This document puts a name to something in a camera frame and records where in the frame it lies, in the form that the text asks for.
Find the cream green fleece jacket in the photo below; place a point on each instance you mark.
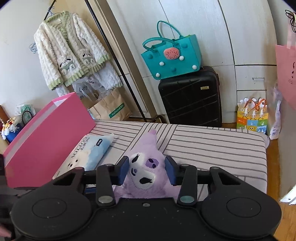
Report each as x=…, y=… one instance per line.
x=69, y=50

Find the brown kraft paper bag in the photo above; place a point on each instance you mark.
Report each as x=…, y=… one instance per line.
x=112, y=107

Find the purple Kuromi plush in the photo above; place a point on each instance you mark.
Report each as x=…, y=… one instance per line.
x=146, y=177

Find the white wardrobe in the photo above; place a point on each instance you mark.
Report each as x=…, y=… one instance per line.
x=236, y=38

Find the soft cotton tissue pack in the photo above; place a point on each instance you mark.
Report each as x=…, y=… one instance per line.
x=87, y=153

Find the teal felt handbag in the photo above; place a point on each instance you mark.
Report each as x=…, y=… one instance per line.
x=166, y=58

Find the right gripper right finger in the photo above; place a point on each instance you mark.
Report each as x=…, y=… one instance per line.
x=187, y=177

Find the black suitcase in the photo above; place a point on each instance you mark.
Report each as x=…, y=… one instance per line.
x=193, y=99

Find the clear plastic bag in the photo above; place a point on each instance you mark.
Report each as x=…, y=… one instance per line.
x=274, y=99

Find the striped table cloth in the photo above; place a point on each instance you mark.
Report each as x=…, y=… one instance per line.
x=239, y=152

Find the colourful paper gift bag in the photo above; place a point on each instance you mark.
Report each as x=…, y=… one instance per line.
x=252, y=115

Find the pink storage box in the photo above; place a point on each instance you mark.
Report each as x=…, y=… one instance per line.
x=37, y=152

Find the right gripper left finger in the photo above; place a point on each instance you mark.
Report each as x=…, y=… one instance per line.
x=104, y=178

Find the pink paper gift bag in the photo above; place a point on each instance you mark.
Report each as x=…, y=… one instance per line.
x=285, y=60

